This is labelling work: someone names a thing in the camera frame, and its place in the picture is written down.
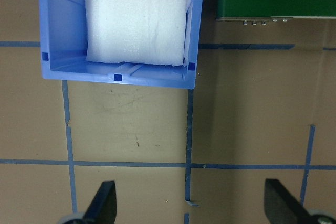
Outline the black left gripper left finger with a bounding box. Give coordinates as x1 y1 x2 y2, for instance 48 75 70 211
82 181 117 224

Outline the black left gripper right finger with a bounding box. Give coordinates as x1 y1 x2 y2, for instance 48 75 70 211
264 178 319 224

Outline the white foam pad left bin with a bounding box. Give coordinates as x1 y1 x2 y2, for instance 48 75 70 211
85 0 187 66

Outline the blue left plastic bin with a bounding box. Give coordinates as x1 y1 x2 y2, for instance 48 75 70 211
39 0 203 89

